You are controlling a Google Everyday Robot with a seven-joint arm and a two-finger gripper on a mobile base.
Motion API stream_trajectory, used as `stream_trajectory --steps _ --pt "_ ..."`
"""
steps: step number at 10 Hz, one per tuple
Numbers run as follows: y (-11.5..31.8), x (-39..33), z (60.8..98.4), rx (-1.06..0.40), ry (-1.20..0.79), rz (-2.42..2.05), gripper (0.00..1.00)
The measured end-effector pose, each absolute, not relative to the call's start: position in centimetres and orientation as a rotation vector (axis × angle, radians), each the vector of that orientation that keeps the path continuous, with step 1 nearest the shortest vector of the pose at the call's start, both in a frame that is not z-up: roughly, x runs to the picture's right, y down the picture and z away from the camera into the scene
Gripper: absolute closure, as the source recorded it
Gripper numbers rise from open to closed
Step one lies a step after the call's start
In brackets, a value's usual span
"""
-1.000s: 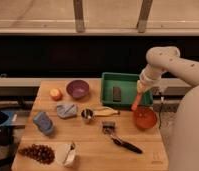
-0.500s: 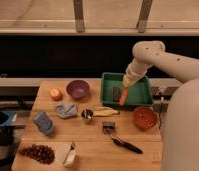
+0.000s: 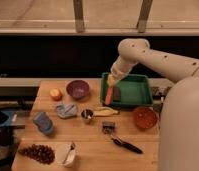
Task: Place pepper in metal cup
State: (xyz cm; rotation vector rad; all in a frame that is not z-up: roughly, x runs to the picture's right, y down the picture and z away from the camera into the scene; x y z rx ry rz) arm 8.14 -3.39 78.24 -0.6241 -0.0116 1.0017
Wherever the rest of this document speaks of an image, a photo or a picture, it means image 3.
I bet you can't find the orange bowl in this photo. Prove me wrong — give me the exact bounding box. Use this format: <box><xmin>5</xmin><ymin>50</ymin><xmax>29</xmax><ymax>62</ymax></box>
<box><xmin>133</xmin><ymin>106</ymin><xmax>157</xmax><ymax>129</ymax></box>

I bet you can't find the green plastic tray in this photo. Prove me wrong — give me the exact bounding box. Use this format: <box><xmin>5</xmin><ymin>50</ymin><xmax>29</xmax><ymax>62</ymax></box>
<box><xmin>110</xmin><ymin>74</ymin><xmax>153</xmax><ymax>108</ymax></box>

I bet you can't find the metal measuring cup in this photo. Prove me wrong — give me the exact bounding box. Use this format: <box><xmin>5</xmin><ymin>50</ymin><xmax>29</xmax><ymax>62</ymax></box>
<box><xmin>81</xmin><ymin>109</ymin><xmax>93</xmax><ymax>124</ymax></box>

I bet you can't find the red yellow apple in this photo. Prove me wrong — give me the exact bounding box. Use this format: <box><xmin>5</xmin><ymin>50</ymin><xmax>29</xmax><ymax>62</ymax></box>
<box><xmin>50</xmin><ymin>88</ymin><xmax>62</xmax><ymax>101</ymax></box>

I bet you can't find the bunch of dark grapes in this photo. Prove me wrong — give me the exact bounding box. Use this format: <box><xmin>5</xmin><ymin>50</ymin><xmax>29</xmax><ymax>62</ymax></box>
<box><xmin>18</xmin><ymin>144</ymin><xmax>55</xmax><ymax>164</ymax></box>

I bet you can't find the yellow banana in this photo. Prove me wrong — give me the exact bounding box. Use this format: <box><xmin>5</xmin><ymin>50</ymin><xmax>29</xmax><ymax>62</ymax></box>
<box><xmin>93</xmin><ymin>107</ymin><xmax>119</xmax><ymax>117</ymax></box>

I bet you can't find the red chili pepper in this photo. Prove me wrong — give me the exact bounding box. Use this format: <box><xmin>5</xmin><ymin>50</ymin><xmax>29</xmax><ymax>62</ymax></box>
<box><xmin>105</xmin><ymin>86</ymin><xmax>113</xmax><ymax>105</ymax></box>

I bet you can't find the grey blue cloth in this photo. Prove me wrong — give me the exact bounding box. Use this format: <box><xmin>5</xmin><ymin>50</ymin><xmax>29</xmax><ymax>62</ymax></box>
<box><xmin>56</xmin><ymin>104</ymin><xmax>78</xmax><ymax>119</ymax></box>

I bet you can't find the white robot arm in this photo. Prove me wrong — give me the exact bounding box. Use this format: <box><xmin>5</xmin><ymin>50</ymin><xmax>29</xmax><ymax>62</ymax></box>
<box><xmin>109</xmin><ymin>39</ymin><xmax>199</xmax><ymax>171</ymax></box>

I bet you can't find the blue sponge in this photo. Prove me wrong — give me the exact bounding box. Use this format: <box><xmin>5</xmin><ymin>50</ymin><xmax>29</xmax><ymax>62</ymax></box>
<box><xmin>33</xmin><ymin>112</ymin><xmax>53</xmax><ymax>135</ymax></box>

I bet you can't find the purple bowl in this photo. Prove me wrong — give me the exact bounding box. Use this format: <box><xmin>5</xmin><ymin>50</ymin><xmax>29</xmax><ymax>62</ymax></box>
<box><xmin>66</xmin><ymin>80</ymin><xmax>89</xmax><ymax>100</ymax></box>

